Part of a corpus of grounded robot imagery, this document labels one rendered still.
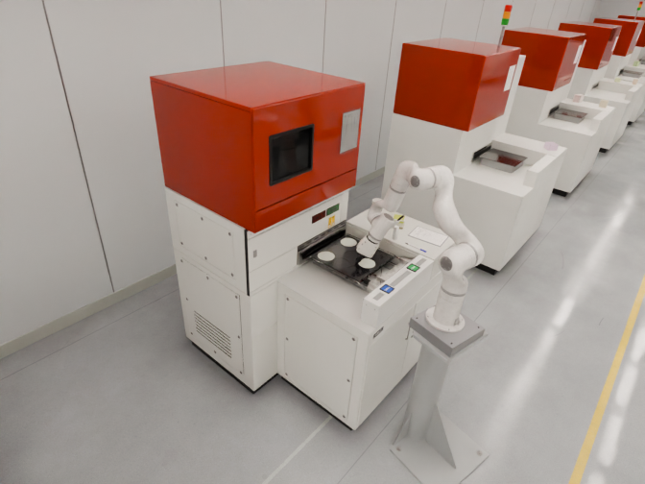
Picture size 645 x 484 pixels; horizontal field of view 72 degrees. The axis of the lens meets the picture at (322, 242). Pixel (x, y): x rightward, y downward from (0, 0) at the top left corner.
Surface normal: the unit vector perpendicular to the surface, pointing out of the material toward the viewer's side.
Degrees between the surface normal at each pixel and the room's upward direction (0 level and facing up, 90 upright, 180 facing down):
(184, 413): 0
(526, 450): 0
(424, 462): 0
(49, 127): 90
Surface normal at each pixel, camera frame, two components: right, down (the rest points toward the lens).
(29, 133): 0.76, 0.37
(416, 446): 0.05, -0.85
